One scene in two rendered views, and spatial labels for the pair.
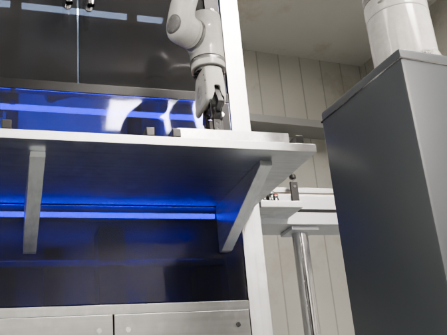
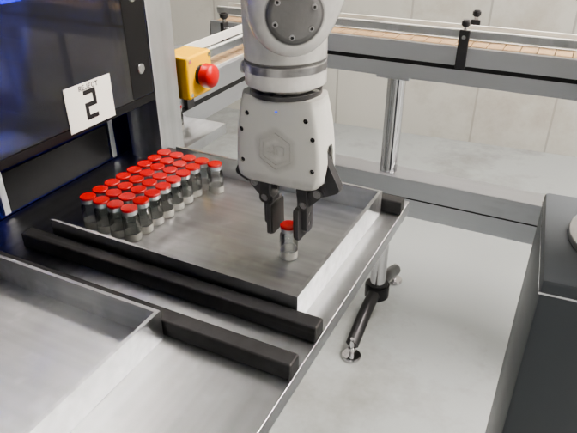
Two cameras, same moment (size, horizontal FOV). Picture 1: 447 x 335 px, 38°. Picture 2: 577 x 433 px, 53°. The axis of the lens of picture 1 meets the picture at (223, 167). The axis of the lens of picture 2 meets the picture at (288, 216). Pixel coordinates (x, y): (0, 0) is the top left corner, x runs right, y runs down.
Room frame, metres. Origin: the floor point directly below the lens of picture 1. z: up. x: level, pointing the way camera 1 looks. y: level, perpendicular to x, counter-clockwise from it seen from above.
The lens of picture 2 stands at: (0.95, 0.42, 1.27)
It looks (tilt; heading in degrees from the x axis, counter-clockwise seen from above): 30 degrees down; 316
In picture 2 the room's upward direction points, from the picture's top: straight up
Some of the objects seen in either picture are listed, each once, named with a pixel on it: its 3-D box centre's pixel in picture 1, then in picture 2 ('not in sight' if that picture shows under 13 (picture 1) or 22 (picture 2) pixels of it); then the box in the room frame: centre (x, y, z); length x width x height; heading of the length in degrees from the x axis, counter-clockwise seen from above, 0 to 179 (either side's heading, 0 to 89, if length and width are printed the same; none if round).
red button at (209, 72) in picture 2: not in sight; (206, 75); (1.74, -0.15, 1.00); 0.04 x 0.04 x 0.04; 20
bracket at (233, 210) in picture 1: (243, 210); not in sight; (1.54, -0.04, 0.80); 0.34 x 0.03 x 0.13; 20
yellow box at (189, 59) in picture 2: not in sight; (184, 71); (1.78, -0.13, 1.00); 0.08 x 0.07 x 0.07; 20
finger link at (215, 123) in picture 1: (217, 121); (311, 211); (1.34, 0.00, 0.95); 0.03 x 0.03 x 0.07; 20
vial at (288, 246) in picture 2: not in sight; (288, 241); (1.37, 0.01, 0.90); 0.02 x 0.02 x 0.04
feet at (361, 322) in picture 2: not in sight; (375, 299); (1.85, -0.86, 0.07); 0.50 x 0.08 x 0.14; 110
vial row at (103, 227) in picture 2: not in sight; (143, 190); (1.60, 0.07, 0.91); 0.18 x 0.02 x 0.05; 109
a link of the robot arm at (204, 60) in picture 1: (207, 68); (283, 71); (1.37, 0.02, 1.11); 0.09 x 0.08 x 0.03; 20
